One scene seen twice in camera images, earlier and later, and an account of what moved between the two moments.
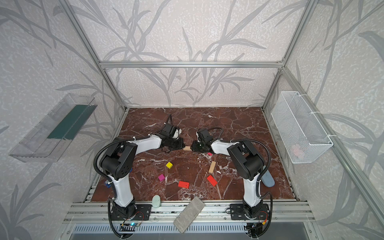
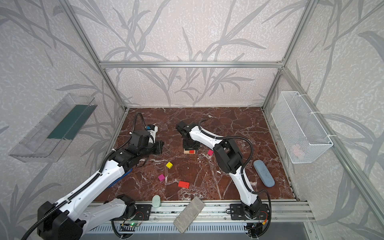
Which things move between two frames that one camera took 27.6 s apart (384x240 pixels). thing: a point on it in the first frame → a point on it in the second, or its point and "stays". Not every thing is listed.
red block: x=183 y=184 stays
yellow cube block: x=169 y=165 stays
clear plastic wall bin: x=49 y=140 stays
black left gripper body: x=178 y=144 → x=157 y=147
